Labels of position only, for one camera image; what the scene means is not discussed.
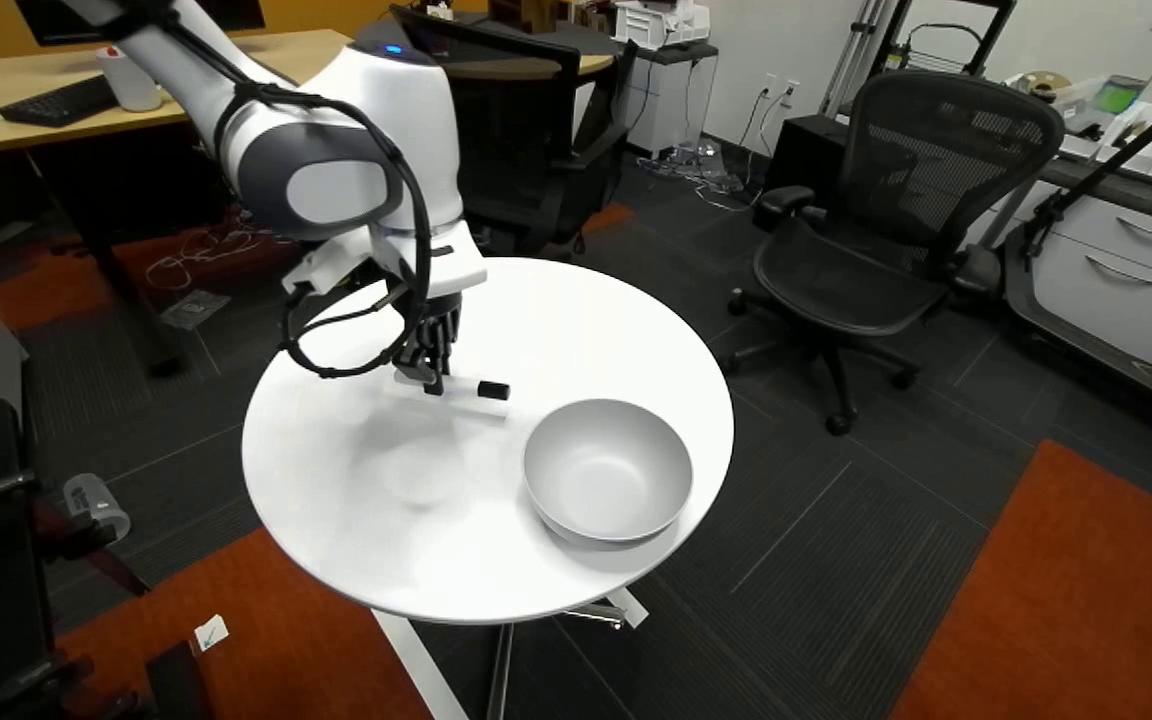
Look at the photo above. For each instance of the light wooden desk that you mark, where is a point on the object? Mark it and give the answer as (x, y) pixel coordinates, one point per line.
(270, 54)

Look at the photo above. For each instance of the white round bowl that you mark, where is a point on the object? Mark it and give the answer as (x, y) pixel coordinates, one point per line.
(602, 472)

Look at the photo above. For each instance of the white table base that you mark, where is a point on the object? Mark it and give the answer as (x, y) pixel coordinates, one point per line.
(410, 654)

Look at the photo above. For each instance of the white drawer cabinet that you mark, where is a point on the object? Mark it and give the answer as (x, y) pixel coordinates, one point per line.
(1123, 284)

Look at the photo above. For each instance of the green screen device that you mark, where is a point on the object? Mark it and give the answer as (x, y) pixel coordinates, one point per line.
(1117, 97)

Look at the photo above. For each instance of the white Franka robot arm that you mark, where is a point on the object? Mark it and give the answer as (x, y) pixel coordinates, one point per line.
(321, 175)

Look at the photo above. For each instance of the grey floor outlet box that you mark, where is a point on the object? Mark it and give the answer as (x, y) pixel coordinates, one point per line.
(192, 310)

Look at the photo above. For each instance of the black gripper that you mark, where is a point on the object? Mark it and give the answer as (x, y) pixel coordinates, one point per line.
(431, 327)

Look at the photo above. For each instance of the small white paper scrap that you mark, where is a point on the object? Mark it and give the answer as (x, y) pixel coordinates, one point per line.
(210, 632)

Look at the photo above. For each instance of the black upright post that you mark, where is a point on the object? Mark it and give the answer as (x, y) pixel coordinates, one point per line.
(176, 687)

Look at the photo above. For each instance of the black highback office chair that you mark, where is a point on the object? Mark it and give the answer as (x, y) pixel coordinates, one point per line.
(521, 135)

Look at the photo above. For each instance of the white box device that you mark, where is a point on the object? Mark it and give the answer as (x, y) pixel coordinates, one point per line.
(661, 25)

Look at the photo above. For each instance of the black mesh office chair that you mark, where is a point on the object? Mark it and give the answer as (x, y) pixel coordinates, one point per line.
(840, 275)

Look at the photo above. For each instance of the black computer tower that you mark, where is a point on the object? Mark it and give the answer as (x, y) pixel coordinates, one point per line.
(809, 154)

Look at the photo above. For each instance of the white marker with black cap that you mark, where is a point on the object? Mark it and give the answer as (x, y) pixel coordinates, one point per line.
(492, 388)

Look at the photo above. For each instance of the black flat keyboard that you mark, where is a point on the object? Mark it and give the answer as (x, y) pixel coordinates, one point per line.
(60, 103)

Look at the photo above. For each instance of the black monitor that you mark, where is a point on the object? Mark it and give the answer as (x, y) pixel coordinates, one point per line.
(224, 12)

